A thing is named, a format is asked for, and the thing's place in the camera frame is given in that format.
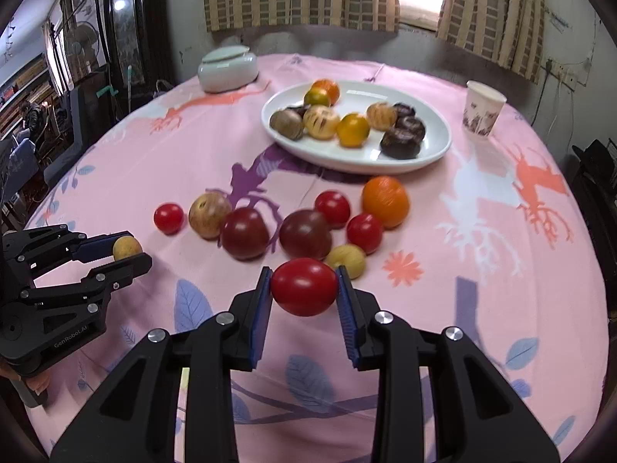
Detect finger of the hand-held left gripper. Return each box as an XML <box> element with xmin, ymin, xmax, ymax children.
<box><xmin>22</xmin><ymin>252</ymin><xmax>154</xmax><ymax>309</ymax></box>
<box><xmin>2</xmin><ymin>226</ymin><xmax>119</xmax><ymax>275</ymax></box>

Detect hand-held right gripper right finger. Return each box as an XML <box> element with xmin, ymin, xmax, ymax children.
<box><xmin>336</xmin><ymin>265</ymin><xmax>560</xmax><ymax>463</ymax></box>

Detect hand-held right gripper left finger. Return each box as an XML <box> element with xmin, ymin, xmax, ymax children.
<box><xmin>51</xmin><ymin>266</ymin><xmax>273</xmax><ymax>463</ymax></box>

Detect yellow longan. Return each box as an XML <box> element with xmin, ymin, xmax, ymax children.
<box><xmin>112</xmin><ymin>235</ymin><xmax>144</xmax><ymax>262</ymax></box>
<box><xmin>324</xmin><ymin>243</ymin><xmax>367</xmax><ymax>281</ymax></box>

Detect dark red tomato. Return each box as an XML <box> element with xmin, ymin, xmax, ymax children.
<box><xmin>278</xmin><ymin>208</ymin><xmax>333</xmax><ymax>261</ymax></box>
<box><xmin>220</xmin><ymin>207</ymin><xmax>271</xmax><ymax>261</ymax></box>

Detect beige ribbed bulb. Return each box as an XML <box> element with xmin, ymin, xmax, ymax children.
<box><xmin>303</xmin><ymin>105</ymin><xmax>341</xmax><ymax>140</ymax></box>
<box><xmin>366</xmin><ymin>102</ymin><xmax>398</xmax><ymax>132</ymax></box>

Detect white round plate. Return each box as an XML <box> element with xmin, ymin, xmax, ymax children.
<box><xmin>261</xmin><ymin>80</ymin><xmax>453</xmax><ymax>175</ymax></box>

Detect blue grey chair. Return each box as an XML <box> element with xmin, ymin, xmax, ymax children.
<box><xmin>7</xmin><ymin>137</ymin><xmax>39</xmax><ymax>184</ymax></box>

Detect black chair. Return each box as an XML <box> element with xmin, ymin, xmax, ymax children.
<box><xmin>67</xmin><ymin>84</ymin><xmax>102</xmax><ymax>150</ymax></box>

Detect white mop stick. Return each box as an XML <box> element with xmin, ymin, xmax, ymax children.
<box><xmin>125</xmin><ymin>65</ymin><xmax>138</xmax><ymax>112</ymax></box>

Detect standing fan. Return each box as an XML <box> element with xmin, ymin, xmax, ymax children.
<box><xmin>65</xmin><ymin>19</ymin><xmax>99</xmax><ymax>83</ymax></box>

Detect white ceramic jar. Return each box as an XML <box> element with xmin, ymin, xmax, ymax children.
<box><xmin>197</xmin><ymin>45</ymin><xmax>258</xmax><ymax>93</ymax></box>

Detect dark wooden framed picture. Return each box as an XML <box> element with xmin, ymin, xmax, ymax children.
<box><xmin>103</xmin><ymin>0</ymin><xmax>167</xmax><ymax>88</ymax></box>

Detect white ceramic jar lid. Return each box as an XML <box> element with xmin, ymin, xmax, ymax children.
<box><xmin>201</xmin><ymin>45</ymin><xmax>251</xmax><ymax>64</ymax></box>

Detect black light stand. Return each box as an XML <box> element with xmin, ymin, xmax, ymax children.
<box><xmin>89</xmin><ymin>0</ymin><xmax>114</xmax><ymax>88</ymax></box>

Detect printed paper cup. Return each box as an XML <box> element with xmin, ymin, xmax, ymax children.
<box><xmin>462</xmin><ymin>80</ymin><xmax>508</xmax><ymax>142</ymax></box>

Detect black hat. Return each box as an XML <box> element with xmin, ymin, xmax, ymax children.
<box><xmin>571</xmin><ymin>139</ymin><xmax>617</xmax><ymax>169</ymax></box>

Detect grey power cable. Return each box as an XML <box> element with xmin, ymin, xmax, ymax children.
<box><xmin>528</xmin><ymin>65</ymin><xmax>553</xmax><ymax>128</ymax></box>

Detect white wall socket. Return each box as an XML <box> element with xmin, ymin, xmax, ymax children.
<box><xmin>545</xmin><ymin>58</ymin><xmax>591</xmax><ymax>90</ymax></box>

